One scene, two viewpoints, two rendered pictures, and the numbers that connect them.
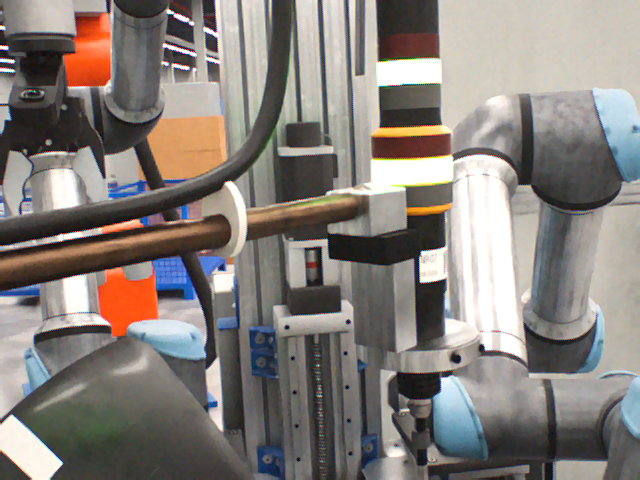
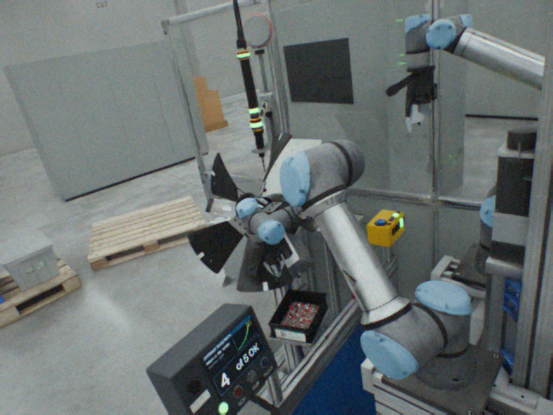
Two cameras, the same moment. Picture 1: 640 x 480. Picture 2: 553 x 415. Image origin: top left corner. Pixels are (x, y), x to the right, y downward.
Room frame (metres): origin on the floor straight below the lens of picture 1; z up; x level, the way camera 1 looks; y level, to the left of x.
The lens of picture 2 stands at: (1.63, -0.94, 1.85)
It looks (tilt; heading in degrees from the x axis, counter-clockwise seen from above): 23 degrees down; 142
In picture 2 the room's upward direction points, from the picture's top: 10 degrees counter-clockwise
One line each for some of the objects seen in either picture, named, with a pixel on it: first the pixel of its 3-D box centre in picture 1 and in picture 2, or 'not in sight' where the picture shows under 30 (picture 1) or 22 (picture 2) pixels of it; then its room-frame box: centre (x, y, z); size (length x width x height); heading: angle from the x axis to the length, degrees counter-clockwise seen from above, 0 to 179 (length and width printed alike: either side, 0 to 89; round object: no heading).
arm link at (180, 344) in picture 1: (163, 364); (500, 220); (1.20, 0.26, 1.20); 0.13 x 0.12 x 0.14; 107
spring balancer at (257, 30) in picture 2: not in sight; (257, 30); (-0.09, 0.44, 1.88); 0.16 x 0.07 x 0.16; 46
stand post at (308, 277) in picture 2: not in sight; (308, 282); (0.23, 0.25, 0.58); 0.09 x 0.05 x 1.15; 11
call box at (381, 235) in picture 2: not in sight; (385, 228); (0.72, 0.31, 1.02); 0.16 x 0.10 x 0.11; 101
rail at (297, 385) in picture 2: not in sight; (346, 322); (0.80, -0.08, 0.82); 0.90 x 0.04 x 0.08; 101
